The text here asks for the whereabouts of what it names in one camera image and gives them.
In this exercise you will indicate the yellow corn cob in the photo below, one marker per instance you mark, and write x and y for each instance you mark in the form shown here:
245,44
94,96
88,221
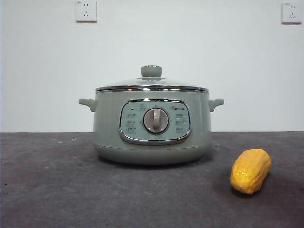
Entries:
250,171

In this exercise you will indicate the glass lid with green knob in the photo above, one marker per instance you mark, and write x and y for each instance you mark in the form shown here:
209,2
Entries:
151,70

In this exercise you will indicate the pale green electric cooking pot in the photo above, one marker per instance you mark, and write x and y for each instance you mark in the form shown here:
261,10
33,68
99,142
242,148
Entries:
107,123

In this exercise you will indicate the white wall socket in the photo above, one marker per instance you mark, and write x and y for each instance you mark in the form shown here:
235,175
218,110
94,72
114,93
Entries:
86,11
290,13

